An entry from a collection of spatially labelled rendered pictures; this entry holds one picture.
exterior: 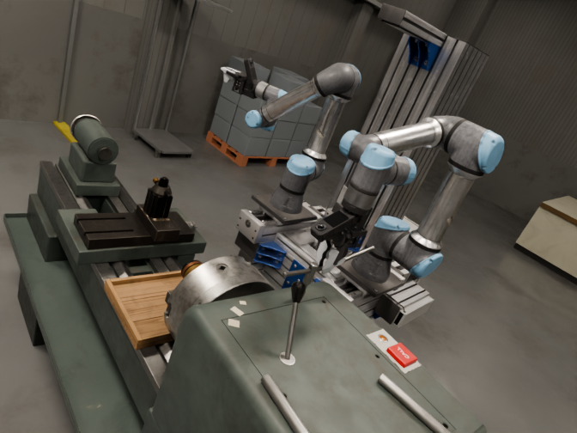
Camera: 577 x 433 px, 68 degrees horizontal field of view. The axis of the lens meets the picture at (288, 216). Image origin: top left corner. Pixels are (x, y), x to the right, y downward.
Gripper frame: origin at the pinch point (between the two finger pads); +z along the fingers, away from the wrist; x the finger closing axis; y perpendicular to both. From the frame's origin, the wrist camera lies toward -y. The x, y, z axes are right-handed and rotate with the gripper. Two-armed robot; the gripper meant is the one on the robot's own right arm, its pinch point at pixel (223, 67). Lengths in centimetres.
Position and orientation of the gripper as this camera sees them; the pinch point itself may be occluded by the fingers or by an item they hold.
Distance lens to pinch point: 214.3
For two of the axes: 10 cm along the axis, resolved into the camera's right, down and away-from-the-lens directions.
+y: -2.9, 8.1, 5.2
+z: -8.6, -4.6, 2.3
